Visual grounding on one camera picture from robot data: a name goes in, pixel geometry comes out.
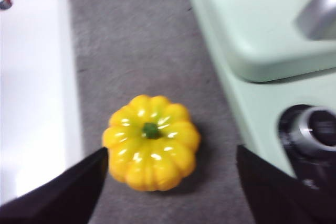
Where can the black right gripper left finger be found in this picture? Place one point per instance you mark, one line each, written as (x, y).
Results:
(57, 197)

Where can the mint green breakfast machine base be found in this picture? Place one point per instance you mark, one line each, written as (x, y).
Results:
(257, 108)

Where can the silver control knob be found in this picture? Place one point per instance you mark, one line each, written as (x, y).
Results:
(304, 132)

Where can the yellow toy pumpkin green stem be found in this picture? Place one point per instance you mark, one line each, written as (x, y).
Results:
(147, 161)

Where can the mint green hinged griddle cover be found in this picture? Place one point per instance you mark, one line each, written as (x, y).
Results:
(249, 11)

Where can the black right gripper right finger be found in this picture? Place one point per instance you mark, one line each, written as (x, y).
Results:
(283, 197)

